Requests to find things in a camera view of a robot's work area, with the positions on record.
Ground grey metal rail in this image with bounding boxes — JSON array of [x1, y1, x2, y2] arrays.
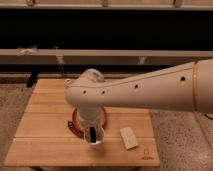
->
[[0, 48, 213, 66]]

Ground wooden table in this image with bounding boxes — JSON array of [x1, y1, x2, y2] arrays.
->
[[4, 79, 160, 167]]

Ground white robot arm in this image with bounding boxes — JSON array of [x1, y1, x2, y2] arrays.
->
[[65, 59, 213, 143]]

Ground black eraser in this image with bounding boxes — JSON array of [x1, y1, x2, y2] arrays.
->
[[90, 127, 97, 143]]

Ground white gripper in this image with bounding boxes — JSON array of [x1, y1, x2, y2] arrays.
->
[[77, 107, 104, 142]]

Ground white ceramic cup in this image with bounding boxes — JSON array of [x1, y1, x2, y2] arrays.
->
[[84, 127, 105, 148]]

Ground orange plate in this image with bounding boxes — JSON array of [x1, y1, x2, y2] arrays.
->
[[70, 108, 107, 131]]

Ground white sponge block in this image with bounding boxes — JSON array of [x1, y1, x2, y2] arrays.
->
[[120, 127, 138, 150]]

